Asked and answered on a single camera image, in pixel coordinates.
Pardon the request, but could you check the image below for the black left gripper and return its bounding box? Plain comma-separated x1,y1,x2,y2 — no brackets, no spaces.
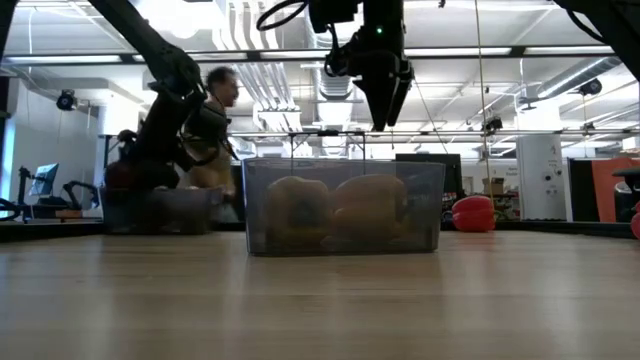
115,92,199,191

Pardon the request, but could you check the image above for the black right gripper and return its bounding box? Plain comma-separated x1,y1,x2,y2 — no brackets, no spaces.
323,29,416,133

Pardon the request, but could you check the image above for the red apple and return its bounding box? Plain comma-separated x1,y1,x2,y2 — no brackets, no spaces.
103,160,137,191

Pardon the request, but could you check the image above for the yellow bell pepper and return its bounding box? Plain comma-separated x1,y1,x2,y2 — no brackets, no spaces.
263,175,334,251
322,173,409,251

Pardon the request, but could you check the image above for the clear plastic bin left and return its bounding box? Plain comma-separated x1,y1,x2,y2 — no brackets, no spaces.
99,185,226,236

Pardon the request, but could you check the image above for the clear plastic bin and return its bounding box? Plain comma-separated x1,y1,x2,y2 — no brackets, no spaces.
241,157,446,257
99,185,226,236

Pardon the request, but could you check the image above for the person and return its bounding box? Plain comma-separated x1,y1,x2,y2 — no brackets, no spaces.
177,65,242,201

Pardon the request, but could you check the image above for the computer monitor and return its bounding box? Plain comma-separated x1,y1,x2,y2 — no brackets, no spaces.
28,162,60,197

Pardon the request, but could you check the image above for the white cylindrical cabinet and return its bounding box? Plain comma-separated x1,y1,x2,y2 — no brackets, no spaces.
515,133,569,222

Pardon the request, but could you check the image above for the orange partition panel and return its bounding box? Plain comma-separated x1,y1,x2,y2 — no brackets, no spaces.
591,157,640,224

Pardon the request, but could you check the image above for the black chair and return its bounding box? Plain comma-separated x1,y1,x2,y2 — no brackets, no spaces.
612,167,640,224

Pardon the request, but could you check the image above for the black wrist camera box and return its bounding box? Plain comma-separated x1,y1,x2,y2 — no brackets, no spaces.
363,0,405,54

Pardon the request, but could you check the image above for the black overhead frame beam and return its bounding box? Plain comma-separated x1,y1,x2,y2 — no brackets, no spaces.
0,45,640,65

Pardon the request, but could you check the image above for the silver ceiling duct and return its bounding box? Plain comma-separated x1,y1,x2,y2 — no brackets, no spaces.
537,55,624,100

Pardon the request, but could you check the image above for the black table frame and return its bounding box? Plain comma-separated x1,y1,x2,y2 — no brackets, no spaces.
0,219,640,242

